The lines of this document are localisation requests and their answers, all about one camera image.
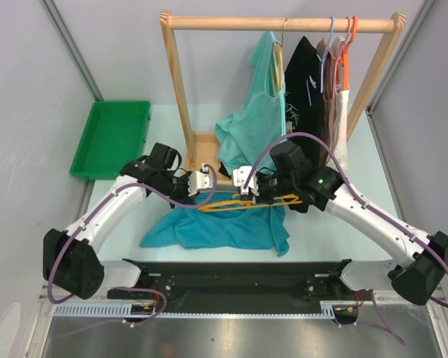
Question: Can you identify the yellow plastic hanger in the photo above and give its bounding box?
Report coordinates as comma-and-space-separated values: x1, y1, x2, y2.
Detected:
199, 194, 303, 213

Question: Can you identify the teal blue t shirt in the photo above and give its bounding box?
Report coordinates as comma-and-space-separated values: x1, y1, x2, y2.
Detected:
140, 207, 290, 257

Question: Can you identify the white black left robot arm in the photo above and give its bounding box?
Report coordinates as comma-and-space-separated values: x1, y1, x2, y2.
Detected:
43, 143, 209, 304

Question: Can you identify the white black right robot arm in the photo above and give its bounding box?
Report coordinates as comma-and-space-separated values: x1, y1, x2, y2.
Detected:
245, 135, 448, 306

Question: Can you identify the mint green t shirt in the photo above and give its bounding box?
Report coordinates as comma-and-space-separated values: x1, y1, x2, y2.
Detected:
215, 31, 286, 177

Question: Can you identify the black t shirt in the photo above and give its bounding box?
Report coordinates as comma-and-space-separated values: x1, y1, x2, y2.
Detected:
218, 35, 327, 213

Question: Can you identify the wooden hanger metal hook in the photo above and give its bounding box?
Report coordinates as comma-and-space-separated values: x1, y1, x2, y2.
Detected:
271, 18, 288, 97

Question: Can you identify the light blue plastic hanger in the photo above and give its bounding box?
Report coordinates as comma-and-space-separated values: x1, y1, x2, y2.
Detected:
317, 16, 335, 95

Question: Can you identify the orange plastic hanger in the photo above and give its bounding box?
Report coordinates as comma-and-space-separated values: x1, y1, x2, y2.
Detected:
339, 15, 358, 90

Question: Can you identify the pink plastic hanger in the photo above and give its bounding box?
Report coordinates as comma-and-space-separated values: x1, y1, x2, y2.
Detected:
330, 16, 355, 79

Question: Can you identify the wooden clothes rack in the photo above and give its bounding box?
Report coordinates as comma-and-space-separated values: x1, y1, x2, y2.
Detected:
159, 10, 406, 196

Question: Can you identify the white garment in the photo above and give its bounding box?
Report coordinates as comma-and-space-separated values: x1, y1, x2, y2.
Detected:
324, 36, 351, 169

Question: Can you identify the green plastic tray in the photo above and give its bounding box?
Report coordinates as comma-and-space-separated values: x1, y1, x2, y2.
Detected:
69, 101, 151, 181

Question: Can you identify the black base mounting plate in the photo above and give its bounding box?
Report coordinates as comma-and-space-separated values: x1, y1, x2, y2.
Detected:
107, 260, 361, 311

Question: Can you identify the pink beige garment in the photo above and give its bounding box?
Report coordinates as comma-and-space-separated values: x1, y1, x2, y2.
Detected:
317, 37, 341, 150

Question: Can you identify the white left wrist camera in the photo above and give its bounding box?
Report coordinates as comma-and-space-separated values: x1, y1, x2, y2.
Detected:
188, 164, 214, 197

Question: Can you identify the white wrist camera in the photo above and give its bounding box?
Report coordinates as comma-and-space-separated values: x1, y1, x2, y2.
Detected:
231, 166, 259, 196
188, 164, 214, 197

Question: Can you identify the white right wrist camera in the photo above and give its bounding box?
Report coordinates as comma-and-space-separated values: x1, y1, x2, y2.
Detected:
231, 166, 259, 196

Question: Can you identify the white slotted cable duct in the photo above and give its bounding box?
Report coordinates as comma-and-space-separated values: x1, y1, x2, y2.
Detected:
54, 302, 335, 320

